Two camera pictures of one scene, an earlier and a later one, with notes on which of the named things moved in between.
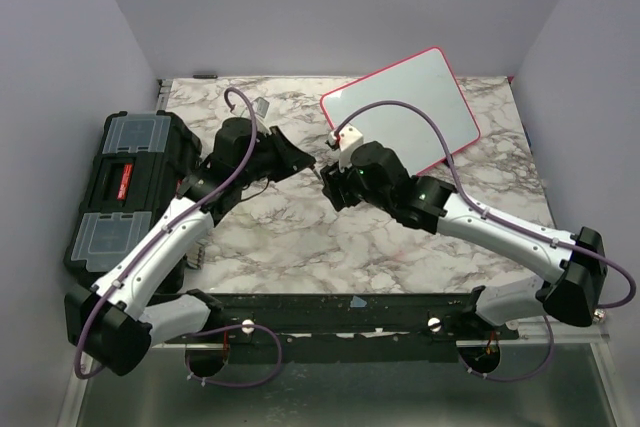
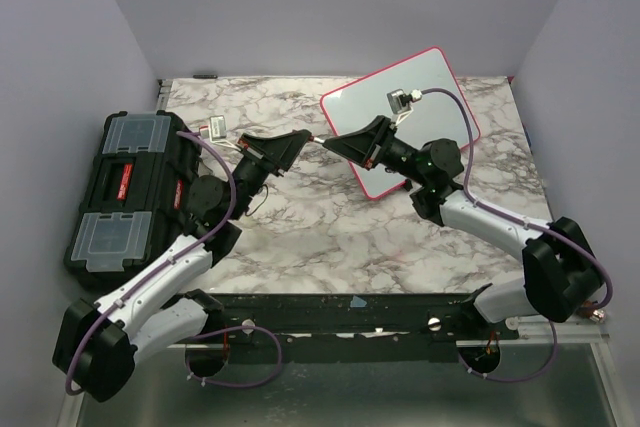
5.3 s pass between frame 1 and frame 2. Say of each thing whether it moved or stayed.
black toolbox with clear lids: stayed
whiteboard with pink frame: stayed
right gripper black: moved
